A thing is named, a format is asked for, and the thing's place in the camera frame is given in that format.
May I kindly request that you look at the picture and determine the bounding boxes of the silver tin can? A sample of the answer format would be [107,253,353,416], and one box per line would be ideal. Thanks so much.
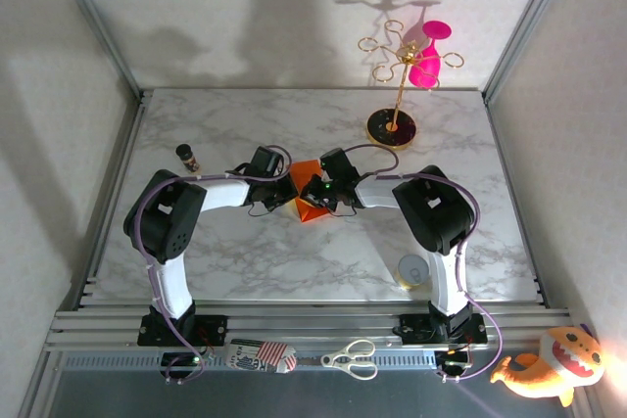
[396,254,431,291]

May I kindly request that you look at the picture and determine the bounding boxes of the small dark bottle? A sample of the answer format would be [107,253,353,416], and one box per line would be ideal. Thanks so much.
[175,142,202,175]

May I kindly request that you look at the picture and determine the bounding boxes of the perforated metal cable tray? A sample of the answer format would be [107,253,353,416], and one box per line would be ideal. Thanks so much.
[58,351,440,373]

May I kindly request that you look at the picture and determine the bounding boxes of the aluminium cross rail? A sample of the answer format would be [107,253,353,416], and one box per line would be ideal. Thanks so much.
[46,307,574,353]

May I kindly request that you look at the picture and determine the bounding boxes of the gold wine glass rack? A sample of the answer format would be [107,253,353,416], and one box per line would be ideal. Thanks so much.
[357,20,465,151]

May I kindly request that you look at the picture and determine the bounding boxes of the aluminium frame post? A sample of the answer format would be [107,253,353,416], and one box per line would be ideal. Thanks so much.
[46,0,144,102]
[482,0,575,104]

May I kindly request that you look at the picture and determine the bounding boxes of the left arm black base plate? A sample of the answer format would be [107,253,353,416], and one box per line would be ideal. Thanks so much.
[137,313,229,347]

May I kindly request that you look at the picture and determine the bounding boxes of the orange fish plush toy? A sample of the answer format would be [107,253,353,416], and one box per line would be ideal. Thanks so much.
[490,323,606,408]

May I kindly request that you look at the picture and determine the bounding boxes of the pink wine glass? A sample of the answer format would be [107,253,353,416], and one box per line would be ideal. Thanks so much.
[409,20,453,90]

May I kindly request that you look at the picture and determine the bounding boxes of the small circuit board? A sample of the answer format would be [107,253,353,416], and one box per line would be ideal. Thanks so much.
[435,347,475,376]
[160,351,207,384]

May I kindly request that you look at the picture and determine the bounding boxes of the orange paper sheet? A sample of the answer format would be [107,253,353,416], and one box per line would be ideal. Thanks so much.
[288,159,332,223]

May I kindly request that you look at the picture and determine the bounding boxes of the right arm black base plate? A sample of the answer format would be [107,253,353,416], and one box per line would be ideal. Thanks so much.
[393,312,489,345]

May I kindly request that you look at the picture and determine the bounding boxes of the printed striped pouch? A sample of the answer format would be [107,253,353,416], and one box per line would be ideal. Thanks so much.
[225,338,298,374]

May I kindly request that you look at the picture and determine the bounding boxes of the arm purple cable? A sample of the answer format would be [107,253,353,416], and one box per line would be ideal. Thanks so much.
[134,144,294,386]
[345,143,506,385]

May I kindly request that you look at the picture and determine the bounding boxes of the aluminium side rail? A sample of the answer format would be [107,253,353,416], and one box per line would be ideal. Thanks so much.
[484,94,550,306]
[72,94,148,311]

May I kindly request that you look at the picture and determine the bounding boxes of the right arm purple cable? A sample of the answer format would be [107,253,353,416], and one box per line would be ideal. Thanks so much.
[345,143,506,385]

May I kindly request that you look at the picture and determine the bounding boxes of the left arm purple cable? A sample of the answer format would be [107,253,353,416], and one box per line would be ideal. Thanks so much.
[134,144,294,386]

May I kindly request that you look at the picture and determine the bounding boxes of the white handled scissors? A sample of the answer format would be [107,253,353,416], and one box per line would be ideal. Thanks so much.
[320,338,379,381]

